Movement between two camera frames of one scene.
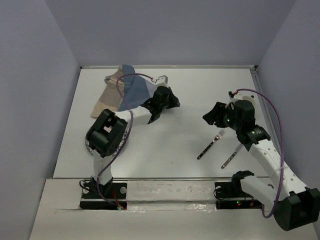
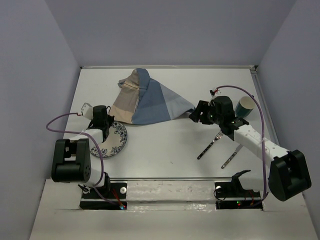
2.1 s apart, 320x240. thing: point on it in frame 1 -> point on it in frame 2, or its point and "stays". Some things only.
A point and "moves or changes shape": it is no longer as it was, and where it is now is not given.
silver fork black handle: [219, 136] stays
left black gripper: [172, 99] -> [110, 119]
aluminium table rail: [264, 105] stays
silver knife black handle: [238, 148] stays
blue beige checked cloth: [124, 89] moves or changes shape
